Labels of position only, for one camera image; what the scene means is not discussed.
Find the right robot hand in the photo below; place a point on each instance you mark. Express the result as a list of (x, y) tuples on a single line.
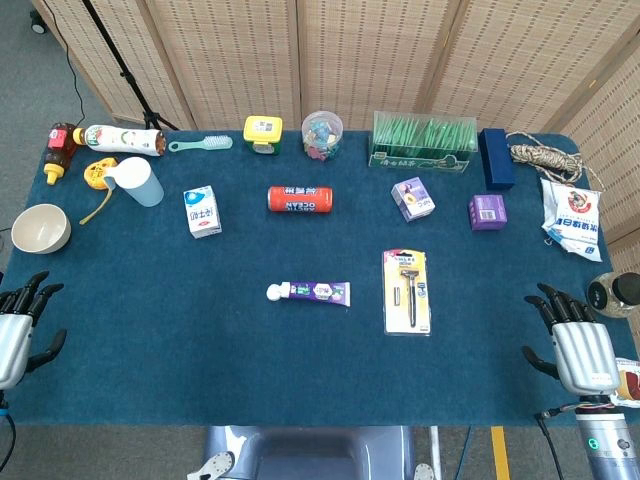
[(587, 355)]

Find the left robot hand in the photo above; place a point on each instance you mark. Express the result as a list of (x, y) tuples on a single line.
[(12, 345)]

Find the purple toothpaste tube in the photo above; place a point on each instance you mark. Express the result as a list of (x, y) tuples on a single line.
[(315, 291)]

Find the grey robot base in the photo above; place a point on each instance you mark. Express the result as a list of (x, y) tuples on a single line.
[(310, 450)]

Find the brown sauce bottle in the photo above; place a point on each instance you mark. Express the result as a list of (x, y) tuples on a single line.
[(55, 162)]

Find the white snack packet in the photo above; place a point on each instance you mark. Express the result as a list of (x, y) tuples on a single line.
[(631, 385)]

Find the glass jar black lid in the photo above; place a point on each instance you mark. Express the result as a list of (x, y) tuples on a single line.
[(612, 295)]

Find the cream bowl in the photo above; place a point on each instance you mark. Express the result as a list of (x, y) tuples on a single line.
[(40, 230)]

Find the white and blue bag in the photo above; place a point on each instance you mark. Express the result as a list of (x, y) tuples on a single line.
[(572, 220)]

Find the blue table mat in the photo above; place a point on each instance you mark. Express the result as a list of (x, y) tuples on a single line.
[(200, 325)]

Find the yellow tape measure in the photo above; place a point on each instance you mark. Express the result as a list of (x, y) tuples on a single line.
[(95, 172)]

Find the razor in yellow blister pack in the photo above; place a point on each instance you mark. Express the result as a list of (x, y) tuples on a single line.
[(392, 320)]

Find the light blue plastic cup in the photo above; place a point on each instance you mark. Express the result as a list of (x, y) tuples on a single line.
[(142, 187)]

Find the dark blue box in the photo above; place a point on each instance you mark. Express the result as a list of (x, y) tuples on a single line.
[(496, 160)]

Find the white snack tube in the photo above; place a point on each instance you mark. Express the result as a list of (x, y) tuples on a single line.
[(120, 140)]

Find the white blue milk carton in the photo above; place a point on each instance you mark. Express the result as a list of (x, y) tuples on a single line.
[(202, 212)]

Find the purple and white small box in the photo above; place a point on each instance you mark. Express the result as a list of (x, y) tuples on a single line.
[(412, 200)]

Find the clear box of green tea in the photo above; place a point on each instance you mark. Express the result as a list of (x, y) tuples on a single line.
[(422, 142)]

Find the green scrubbing brush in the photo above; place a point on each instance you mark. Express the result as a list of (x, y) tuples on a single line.
[(215, 142)]

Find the black tripod stand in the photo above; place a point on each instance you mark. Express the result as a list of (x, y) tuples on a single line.
[(125, 75)]

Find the orange soda can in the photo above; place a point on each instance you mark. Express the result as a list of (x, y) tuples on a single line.
[(300, 199)]

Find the black caster wheel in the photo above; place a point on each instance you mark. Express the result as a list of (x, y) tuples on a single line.
[(37, 22)]

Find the green container yellow lid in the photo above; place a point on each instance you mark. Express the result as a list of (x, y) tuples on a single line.
[(262, 130)]

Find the clear jar of binder clips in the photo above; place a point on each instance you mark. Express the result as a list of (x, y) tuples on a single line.
[(322, 137)]

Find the bamboo folding screen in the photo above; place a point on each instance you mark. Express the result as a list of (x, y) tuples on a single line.
[(350, 60)]

